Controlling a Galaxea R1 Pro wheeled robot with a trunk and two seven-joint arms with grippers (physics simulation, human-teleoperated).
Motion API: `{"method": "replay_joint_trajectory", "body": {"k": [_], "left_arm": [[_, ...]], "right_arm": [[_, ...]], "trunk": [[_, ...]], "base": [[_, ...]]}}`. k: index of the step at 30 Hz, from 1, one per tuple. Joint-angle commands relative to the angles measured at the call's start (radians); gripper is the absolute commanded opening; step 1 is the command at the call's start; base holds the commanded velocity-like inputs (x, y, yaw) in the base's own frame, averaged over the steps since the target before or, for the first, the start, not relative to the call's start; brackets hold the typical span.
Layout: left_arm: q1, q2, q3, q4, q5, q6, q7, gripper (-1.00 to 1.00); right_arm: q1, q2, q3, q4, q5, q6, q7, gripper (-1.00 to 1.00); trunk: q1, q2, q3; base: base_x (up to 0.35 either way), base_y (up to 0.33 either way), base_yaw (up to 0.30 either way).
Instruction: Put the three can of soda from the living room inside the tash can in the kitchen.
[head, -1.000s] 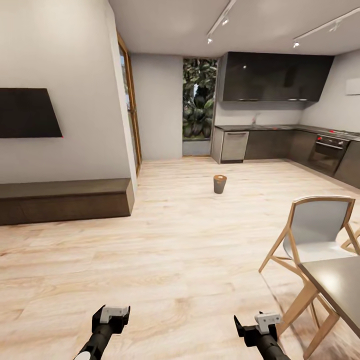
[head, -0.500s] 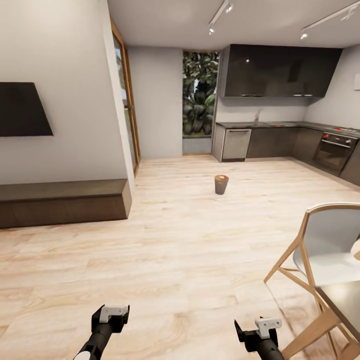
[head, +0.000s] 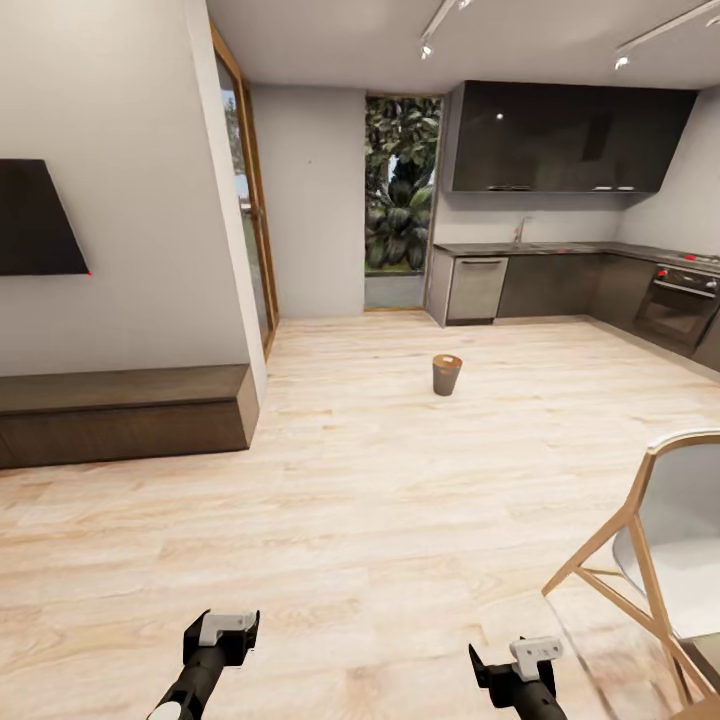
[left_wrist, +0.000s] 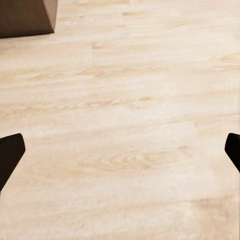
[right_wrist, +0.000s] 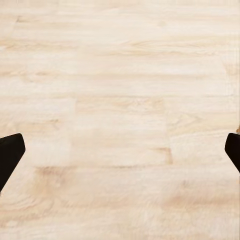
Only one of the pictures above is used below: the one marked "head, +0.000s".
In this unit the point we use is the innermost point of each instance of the trash can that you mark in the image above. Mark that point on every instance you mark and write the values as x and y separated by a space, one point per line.
445 373

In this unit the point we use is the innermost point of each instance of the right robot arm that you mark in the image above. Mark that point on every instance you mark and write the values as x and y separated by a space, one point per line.
528 685

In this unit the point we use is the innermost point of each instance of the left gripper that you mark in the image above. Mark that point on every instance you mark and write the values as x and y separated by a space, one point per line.
230 649

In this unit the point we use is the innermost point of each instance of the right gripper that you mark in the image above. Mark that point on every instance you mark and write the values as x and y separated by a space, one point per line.
506 689

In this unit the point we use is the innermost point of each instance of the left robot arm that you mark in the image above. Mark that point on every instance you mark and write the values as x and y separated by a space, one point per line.
216 639

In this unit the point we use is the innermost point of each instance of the cabinet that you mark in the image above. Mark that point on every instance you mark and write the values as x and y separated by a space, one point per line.
625 139
510 136
81 417

